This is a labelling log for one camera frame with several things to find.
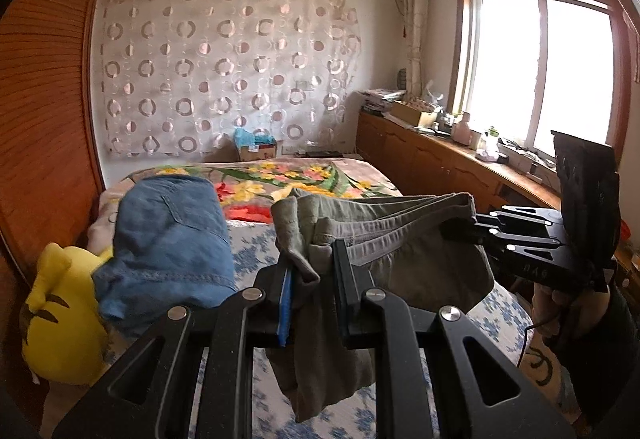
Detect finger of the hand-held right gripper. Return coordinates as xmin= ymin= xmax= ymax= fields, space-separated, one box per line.
xmin=472 ymin=205 xmax=566 ymax=240
xmin=439 ymin=219 xmax=601 ymax=292

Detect beige patterned floor rug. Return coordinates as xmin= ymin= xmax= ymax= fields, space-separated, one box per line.
xmin=515 ymin=319 xmax=576 ymax=420

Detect black cable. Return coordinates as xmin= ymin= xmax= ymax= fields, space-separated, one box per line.
xmin=517 ymin=314 xmax=566 ymax=365

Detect clear bottle green cap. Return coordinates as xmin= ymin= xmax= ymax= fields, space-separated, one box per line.
xmin=482 ymin=126 xmax=501 ymax=160

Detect pale pink bottle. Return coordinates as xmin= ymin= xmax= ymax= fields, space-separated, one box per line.
xmin=452 ymin=113 xmax=472 ymax=146

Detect clutter of small items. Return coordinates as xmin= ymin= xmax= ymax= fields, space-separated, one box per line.
xmin=497 ymin=135 xmax=560 ymax=184

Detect colourful flowered blanket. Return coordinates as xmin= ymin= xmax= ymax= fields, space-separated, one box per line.
xmin=97 ymin=158 xmax=403 ymax=225

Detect stack of papers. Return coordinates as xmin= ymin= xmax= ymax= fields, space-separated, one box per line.
xmin=361 ymin=89 xmax=407 ymax=114

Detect circle-patterned curtain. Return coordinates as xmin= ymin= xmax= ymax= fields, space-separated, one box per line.
xmin=97 ymin=0 xmax=362 ymax=160

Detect open brown cardboard box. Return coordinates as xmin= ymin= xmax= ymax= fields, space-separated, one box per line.
xmin=389 ymin=100 xmax=439 ymax=128

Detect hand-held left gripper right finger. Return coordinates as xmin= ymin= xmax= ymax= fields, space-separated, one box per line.
xmin=331 ymin=240 xmax=578 ymax=439

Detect long wooden cabinet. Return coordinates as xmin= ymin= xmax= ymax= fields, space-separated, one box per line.
xmin=356 ymin=111 xmax=566 ymax=214

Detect person's right hand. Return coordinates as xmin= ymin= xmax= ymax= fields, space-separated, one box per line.
xmin=531 ymin=280 xmax=573 ymax=327

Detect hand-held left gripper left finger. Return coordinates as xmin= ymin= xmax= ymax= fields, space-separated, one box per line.
xmin=52 ymin=264 xmax=296 ymax=439

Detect wooden slatted wardrobe door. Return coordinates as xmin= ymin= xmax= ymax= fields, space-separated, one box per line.
xmin=0 ymin=0 xmax=118 ymax=420

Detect yellow plush toy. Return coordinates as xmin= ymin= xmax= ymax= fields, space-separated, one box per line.
xmin=19 ymin=241 xmax=113 ymax=387

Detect patterned window curtain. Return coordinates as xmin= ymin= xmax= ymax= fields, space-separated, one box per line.
xmin=402 ymin=0 xmax=431 ymax=94

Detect blue jeans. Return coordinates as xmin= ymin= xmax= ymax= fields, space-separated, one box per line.
xmin=91 ymin=175 xmax=237 ymax=339

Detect grey-green pants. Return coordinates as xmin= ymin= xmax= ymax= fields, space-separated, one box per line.
xmin=265 ymin=186 xmax=496 ymax=424

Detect person's right forearm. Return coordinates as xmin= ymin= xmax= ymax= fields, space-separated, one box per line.
xmin=550 ymin=289 xmax=640 ymax=426

